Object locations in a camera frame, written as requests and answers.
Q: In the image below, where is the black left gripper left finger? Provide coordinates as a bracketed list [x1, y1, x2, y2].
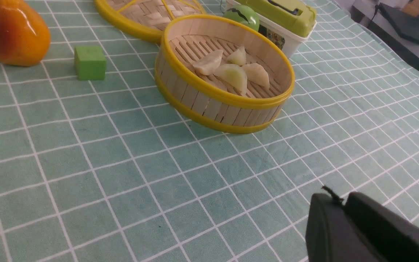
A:
[305, 186, 387, 262]

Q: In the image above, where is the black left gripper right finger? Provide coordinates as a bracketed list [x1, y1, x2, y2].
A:
[344, 192, 419, 262]

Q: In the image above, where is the pale dumpling bottom edge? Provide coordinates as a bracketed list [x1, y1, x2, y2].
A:
[226, 46, 247, 66]

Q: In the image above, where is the pale dumpling front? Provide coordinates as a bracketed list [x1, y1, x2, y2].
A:
[192, 49, 223, 76]

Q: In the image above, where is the bamboo steamer tray yellow rim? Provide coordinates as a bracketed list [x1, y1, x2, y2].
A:
[155, 14, 295, 134]

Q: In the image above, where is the woven bamboo steamer lid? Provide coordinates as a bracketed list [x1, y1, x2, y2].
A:
[94, 0, 206, 43]

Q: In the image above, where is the grey side desk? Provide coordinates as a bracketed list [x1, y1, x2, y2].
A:
[351, 0, 419, 70]

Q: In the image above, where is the black laptop on desk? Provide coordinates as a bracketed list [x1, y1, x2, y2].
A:
[378, 3, 419, 45]

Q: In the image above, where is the green lidded white box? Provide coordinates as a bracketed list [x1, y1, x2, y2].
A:
[223, 0, 316, 58]

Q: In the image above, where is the green toy apple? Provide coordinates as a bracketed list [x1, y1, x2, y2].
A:
[223, 4, 260, 31]

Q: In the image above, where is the green checkered tablecloth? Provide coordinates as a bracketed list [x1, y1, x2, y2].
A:
[0, 0, 419, 262]

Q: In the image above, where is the green cube block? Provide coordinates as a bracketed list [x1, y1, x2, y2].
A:
[74, 45, 107, 81]

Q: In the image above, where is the orange toy pear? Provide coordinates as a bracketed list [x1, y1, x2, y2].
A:
[0, 0, 51, 67]

